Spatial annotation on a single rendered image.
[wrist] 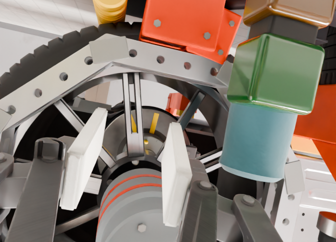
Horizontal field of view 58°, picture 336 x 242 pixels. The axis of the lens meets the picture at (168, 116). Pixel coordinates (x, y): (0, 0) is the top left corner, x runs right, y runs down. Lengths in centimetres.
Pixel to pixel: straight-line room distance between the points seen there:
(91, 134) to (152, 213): 21
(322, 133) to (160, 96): 371
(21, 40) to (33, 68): 410
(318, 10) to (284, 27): 2
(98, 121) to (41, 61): 41
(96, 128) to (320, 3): 14
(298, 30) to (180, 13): 32
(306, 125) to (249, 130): 61
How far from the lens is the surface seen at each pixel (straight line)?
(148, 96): 447
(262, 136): 40
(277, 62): 17
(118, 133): 102
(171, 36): 48
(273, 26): 18
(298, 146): 110
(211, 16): 50
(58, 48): 57
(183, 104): 268
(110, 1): 50
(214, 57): 50
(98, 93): 430
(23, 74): 58
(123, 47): 48
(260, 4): 19
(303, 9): 19
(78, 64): 48
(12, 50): 469
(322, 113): 95
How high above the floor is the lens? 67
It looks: 2 degrees up
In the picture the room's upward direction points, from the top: 169 degrees counter-clockwise
